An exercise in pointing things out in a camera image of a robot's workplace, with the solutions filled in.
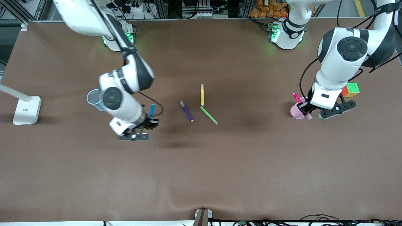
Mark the translucent pink plastic cup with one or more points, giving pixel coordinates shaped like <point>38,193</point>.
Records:
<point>295,113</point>

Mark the white power strip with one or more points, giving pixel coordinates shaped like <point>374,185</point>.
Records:
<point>138,8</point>

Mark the multicolour puzzle cube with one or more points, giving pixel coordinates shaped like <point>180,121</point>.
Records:
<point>353,89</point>

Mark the white lamp stand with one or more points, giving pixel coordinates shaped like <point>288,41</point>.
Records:
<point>27,110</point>

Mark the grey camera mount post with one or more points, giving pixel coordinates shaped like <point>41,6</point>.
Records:
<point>202,217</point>

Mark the yellow marker pen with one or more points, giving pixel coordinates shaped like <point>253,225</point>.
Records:
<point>202,95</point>

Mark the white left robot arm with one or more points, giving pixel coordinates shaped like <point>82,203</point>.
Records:
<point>351,48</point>

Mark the purple marker pen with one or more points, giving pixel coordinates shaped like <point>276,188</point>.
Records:
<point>187,111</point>

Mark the translucent blue plastic cup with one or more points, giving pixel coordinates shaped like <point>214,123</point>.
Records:
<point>92,99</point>

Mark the blue marker pen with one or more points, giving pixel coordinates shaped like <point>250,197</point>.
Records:
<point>152,110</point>

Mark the pink marker pen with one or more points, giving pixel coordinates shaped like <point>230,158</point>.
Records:
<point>296,98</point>

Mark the green marker pen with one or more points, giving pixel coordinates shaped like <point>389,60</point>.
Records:
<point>209,115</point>

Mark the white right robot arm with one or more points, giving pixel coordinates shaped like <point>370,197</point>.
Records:
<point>84,15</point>

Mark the orange mesh bag of items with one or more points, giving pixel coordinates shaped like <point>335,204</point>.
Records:
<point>267,9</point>

